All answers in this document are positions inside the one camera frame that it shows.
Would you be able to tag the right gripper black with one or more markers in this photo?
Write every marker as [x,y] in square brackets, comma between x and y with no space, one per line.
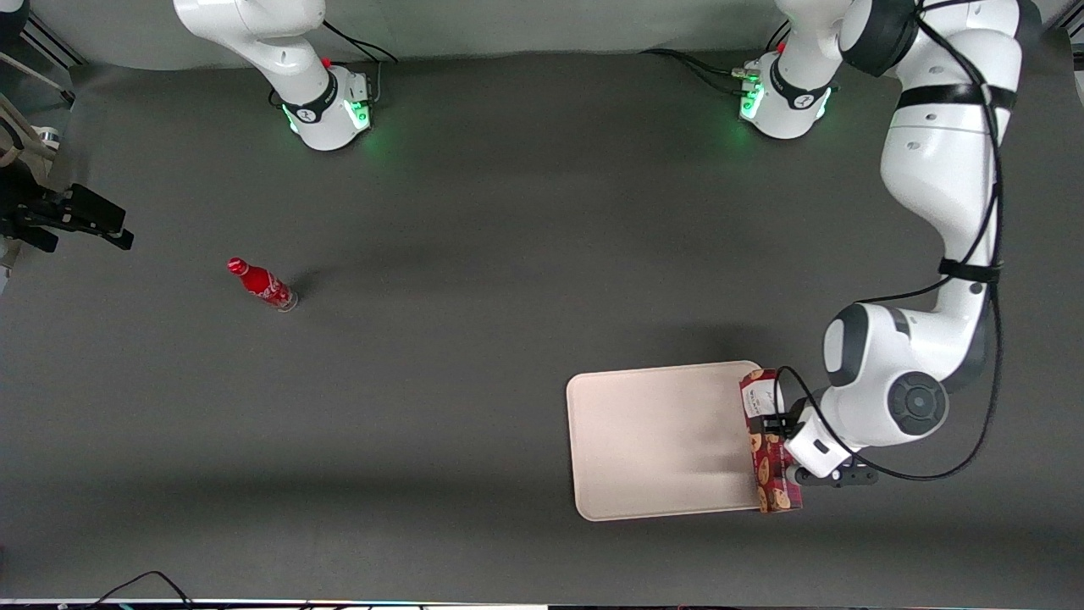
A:
[35,213]

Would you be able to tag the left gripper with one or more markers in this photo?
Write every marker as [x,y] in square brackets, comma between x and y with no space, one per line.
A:
[780,423]

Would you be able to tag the red cookie box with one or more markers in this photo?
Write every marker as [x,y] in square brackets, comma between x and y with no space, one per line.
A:
[766,449]

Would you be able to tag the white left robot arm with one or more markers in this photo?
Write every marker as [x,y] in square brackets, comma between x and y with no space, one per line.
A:
[940,169]

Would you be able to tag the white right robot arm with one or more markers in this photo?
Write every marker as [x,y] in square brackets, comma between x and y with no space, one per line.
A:
[279,51]

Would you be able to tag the beige rectangular tray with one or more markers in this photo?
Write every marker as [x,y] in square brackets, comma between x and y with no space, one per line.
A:
[660,440]

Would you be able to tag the red cola bottle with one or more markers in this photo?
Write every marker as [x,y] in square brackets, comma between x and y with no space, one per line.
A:
[262,285]

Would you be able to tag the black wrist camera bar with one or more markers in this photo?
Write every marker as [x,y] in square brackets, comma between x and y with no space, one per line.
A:
[851,477]

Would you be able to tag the metal stand frame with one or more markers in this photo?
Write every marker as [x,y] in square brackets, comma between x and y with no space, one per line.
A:
[47,47]

